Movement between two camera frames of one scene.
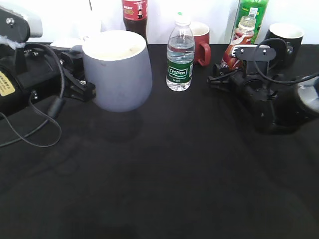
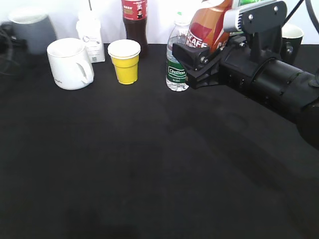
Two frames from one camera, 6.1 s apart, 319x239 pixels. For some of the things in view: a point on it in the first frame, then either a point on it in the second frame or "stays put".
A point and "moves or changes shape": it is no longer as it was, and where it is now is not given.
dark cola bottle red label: [134, 16] stays put
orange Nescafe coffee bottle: [242, 35] moves or changes shape
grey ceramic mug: [118, 65] -> [36, 26]
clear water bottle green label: [180, 52] stays put
